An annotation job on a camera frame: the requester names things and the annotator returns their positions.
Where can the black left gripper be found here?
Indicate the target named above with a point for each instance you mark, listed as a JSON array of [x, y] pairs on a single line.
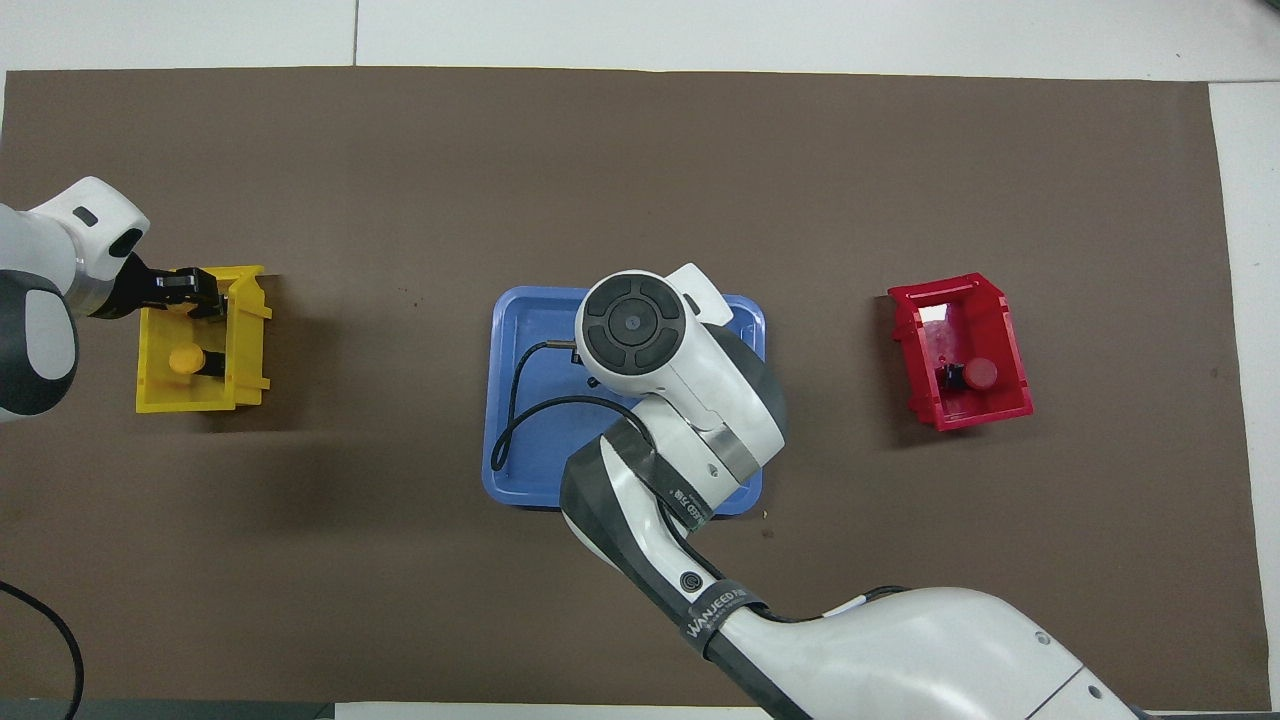
[[150, 288]]

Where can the yellow push button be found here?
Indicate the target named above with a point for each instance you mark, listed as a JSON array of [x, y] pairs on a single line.
[[185, 360]]

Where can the red push button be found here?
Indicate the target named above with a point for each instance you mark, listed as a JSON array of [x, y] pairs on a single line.
[[981, 373]]

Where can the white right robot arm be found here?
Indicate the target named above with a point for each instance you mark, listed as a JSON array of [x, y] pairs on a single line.
[[700, 400]]

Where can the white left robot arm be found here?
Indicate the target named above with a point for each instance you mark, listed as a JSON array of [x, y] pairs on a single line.
[[40, 330]]

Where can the blue plastic tray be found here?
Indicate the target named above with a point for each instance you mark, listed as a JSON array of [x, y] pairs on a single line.
[[540, 320]]

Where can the yellow storage bin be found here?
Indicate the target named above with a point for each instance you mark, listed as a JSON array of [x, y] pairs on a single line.
[[250, 345]]

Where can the brown table mat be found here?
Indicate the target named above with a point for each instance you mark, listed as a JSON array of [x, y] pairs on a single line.
[[400, 150]]

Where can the red storage bin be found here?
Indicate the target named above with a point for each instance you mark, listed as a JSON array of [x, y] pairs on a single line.
[[1010, 330]]

